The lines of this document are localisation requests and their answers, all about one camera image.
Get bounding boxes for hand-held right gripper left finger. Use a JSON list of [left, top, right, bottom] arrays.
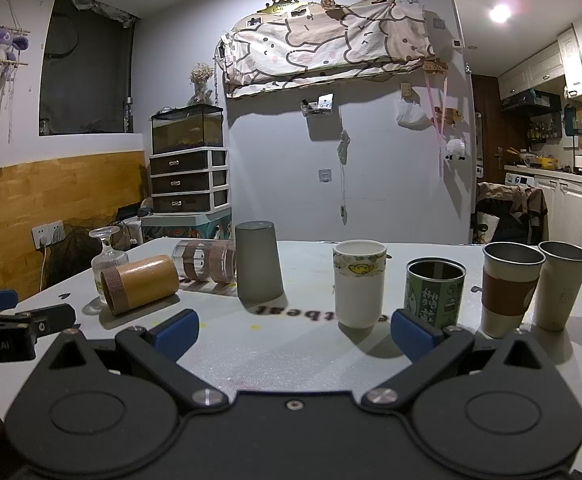
[[41, 309, 229, 413]]

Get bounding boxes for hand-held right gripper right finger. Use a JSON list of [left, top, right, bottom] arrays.
[[362, 310, 554, 413]]

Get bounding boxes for green printed cup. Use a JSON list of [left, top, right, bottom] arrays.
[[404, 258, 467, 332]]

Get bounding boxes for bamboo cup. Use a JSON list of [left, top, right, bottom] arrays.
[[100, 254, 180, 317]]

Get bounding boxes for white cup printed band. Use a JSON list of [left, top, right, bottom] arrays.
[[332, 240, 388, 330]]

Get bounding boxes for clear glass cup brown bands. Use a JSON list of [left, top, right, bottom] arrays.
[[172, 239, 237, 284]]

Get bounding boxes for grey cup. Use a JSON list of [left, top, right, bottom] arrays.
[[234, 220, 286, 303]]

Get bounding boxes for steel cup brown sleeve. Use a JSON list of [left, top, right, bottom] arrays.
[[481, 242, 546, 339]]

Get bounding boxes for plain steel cup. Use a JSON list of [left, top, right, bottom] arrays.
[[535, 240, 582, 332]]

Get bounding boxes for dark mesh bag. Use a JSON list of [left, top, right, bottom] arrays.
[[46, 227, 102, 286]]

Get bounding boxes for ribbed glass goblet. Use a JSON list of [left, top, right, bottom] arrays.
[[89, 226, 130, 292]]

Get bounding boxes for drawer unit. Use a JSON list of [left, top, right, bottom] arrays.
[[149, 148, 231, 214]]

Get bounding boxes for chair with clothes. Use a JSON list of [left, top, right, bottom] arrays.
[[475, 181, 548, 247]]

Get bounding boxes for sheep plush toy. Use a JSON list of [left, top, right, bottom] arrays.
[[444, 137, 468, 162]]

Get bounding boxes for white lower kitchen cabinet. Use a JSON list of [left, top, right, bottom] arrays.
[[535, 175, 582, 250]]

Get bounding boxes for white kitchen cabinet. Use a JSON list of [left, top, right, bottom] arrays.
[[535, 175, 582, 250], [497, 27, 582, 102]]

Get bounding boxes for glass fish tank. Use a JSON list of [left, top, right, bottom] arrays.
[[151, 104, 224, 155]]

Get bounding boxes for white hanging bag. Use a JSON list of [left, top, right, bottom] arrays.
[[396, 96, 430, 129]]

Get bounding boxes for brown door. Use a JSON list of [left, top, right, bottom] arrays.
[[471, 74, 504, 196]]

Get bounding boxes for dried flower vase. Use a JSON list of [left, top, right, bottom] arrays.
[[189, 62, 216, 106]]

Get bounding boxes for purple plush toy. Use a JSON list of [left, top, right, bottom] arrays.
[[0, 26, 30, 82]]

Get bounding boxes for white upper kitchen cabinet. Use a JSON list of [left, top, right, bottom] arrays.
[[497, 27, 582, 102]]

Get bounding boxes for printed blanket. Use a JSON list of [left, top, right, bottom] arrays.
[[218, 0, 438, 99]]

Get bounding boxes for gold crown ornament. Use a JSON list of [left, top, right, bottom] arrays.
[[258, 0, 300, 14]]

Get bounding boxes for white wall socket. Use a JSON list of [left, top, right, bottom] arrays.
[[32, 219, 66, 249]]

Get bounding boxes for hanging white cable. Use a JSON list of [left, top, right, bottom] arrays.
[[337, 129, 352, 222]]

